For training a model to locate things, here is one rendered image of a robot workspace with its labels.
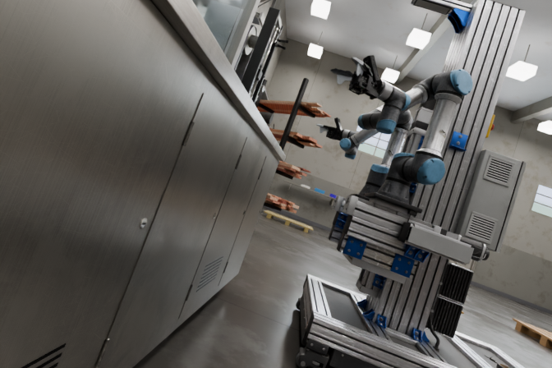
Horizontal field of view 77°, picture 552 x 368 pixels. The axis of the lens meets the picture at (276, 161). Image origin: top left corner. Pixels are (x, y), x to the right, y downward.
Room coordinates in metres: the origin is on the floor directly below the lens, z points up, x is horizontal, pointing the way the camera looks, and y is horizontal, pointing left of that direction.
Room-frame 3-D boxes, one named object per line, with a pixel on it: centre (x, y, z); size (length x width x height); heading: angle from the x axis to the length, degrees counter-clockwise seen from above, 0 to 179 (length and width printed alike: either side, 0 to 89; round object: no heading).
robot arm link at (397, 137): (2.26, -0.70, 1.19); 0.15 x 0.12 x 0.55; 149
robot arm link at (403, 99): (1.44, -0.39, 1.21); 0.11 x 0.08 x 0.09; 111
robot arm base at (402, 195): (1.66, -0.59, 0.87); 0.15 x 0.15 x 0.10
